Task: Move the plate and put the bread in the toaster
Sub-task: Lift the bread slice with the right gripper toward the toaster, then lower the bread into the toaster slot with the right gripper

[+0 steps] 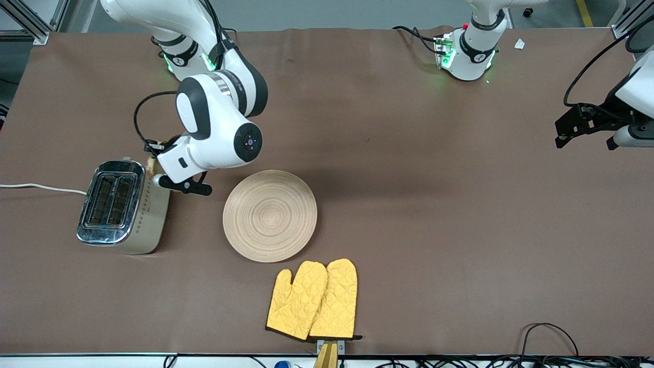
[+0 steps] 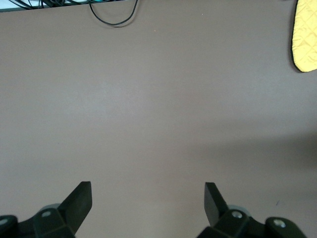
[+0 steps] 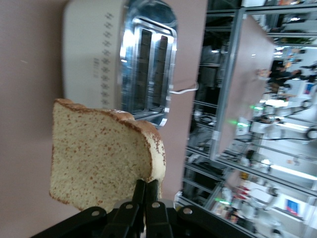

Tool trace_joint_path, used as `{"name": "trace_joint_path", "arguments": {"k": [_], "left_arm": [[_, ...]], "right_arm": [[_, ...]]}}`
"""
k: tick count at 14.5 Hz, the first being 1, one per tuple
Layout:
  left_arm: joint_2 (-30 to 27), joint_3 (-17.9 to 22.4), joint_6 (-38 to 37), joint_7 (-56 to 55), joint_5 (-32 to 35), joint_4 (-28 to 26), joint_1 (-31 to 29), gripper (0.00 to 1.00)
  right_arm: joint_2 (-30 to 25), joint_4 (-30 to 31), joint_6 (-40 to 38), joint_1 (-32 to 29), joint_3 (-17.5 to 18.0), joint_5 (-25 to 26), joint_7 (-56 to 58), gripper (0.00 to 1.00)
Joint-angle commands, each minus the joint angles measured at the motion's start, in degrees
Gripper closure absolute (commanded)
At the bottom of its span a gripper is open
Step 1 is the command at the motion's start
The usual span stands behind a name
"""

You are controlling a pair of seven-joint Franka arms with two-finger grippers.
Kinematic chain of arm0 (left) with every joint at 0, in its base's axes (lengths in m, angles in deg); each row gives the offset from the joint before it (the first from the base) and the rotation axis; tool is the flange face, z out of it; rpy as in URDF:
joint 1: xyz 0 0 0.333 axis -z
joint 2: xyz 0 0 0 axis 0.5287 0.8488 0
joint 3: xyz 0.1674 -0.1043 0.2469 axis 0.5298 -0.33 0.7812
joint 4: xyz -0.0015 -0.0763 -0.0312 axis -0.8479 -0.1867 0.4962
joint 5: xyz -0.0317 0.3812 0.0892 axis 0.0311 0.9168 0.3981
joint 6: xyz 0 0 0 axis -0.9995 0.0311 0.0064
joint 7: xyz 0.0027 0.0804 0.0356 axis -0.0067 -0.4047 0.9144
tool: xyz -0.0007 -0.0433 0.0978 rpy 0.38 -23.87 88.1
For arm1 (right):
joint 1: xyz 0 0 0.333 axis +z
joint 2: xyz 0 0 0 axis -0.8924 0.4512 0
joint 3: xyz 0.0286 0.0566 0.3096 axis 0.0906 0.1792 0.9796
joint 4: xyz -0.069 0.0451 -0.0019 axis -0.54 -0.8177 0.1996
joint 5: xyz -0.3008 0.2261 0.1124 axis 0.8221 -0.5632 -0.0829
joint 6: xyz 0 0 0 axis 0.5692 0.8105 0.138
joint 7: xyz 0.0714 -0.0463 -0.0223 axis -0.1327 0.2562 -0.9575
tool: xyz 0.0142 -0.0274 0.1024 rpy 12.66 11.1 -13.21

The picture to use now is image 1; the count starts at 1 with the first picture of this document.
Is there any round wooden plate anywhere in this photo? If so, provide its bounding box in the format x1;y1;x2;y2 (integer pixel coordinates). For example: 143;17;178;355
223;170;318;263

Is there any silver two-slot toaster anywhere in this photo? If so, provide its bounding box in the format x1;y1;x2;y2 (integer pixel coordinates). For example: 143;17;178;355
77;157;171;255

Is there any brown table cover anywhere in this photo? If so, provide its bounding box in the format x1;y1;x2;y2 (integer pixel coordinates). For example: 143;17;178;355
0;27;654;357

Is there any yellow quilted oven mitt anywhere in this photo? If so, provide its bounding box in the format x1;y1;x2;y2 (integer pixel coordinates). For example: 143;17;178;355
309;259;362;341
266;261;329;341

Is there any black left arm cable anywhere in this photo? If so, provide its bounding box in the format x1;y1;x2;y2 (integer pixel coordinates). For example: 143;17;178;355
563;15;654;108

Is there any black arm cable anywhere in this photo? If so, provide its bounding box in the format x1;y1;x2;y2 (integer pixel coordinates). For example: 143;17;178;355
563;15;654;108
134;91;177;154

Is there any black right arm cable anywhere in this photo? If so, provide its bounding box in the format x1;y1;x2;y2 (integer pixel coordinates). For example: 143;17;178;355
134;91;177;154

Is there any aluminium frame profile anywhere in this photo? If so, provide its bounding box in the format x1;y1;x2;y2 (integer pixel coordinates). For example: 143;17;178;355
611;0;645;39
0;0;68;44

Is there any white toaster power cord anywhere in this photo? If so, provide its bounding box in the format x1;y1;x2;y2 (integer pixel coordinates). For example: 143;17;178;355
0;183;87;195

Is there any black base cable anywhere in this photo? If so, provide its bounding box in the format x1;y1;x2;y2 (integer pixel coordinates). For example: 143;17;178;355
392;26;446;55

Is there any black cable loop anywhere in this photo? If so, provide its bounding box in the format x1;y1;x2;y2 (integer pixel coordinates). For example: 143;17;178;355
519;323;580;358

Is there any black cable bundle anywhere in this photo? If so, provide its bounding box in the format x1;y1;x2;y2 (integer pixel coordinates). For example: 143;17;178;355
358;354;654;368

